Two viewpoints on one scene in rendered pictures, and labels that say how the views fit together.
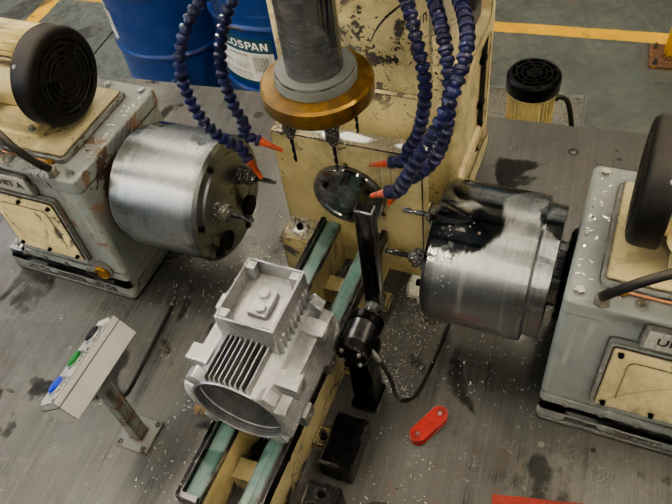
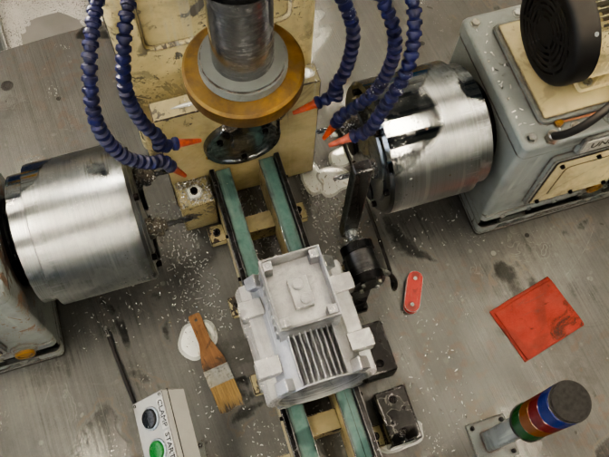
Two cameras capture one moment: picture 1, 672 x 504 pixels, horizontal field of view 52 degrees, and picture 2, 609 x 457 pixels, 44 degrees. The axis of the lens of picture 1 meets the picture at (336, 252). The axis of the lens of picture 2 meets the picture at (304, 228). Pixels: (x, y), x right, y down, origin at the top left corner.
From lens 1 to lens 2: 0.65 m
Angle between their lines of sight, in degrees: 30
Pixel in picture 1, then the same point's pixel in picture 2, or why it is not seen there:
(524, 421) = (471, 244)
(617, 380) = (552, 182)
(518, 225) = (451, 106)
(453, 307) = (421, 197)
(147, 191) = (82, 254)
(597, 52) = not seen: outside the picture
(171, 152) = (82, 201)
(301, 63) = (253, 65)
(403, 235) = (295, 148)
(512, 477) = (492, 290)
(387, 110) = not seen: hidden behind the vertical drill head
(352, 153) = not seen: hidden behind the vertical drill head
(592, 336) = (537, 163)
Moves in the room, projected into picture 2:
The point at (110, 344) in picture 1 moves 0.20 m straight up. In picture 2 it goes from (178, 415) to (159, 391)
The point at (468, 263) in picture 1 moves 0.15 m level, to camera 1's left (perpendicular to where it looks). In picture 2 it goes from (430, 158) to (372, 216)
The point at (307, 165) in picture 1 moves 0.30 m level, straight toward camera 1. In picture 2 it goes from (196, 134) to (322, 239)
